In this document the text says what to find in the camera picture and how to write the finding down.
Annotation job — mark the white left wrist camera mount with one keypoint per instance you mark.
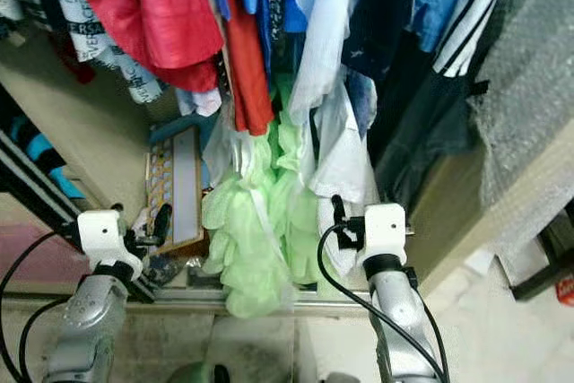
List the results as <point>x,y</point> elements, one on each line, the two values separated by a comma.
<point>103,235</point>

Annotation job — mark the dark navy hanging garment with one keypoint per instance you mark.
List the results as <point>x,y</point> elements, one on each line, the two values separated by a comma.
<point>404,87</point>

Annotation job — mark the silver left robot leg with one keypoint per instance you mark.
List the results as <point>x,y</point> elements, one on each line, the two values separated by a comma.
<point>199,374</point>

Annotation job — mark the orange-red hanging garment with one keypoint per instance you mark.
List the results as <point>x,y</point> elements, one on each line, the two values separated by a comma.
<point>251,87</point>

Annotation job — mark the red object on floor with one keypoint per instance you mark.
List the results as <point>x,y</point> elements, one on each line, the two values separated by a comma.
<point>567,291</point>

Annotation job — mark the black sliding door frame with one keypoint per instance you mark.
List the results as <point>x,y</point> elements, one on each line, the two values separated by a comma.
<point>45,195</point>

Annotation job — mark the black metal stand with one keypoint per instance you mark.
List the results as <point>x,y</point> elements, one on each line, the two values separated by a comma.
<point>534,289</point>

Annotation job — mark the beige wooden wardrobe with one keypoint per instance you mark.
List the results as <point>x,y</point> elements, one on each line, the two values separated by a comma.
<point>81,150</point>

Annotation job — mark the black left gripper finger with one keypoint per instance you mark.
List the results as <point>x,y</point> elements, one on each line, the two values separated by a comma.
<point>163,221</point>

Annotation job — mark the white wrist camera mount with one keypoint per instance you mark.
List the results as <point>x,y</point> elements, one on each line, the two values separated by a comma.
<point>384,230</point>
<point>103,235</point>

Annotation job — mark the pale blue white shirt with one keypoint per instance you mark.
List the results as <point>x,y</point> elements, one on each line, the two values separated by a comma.
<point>327,42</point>

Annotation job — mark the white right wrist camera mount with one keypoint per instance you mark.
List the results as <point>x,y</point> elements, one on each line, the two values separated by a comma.
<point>384,230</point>

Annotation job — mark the light green hanging garment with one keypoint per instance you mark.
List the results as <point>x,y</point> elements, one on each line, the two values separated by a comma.
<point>242,239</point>

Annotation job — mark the black white patterned garment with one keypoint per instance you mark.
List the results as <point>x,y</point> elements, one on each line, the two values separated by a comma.
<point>94,42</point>

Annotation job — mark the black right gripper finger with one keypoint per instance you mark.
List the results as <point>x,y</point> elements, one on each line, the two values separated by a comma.
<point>337,215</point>

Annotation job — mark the red hanging jacket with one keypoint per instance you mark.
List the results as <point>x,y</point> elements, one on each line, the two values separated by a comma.
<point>161,15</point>

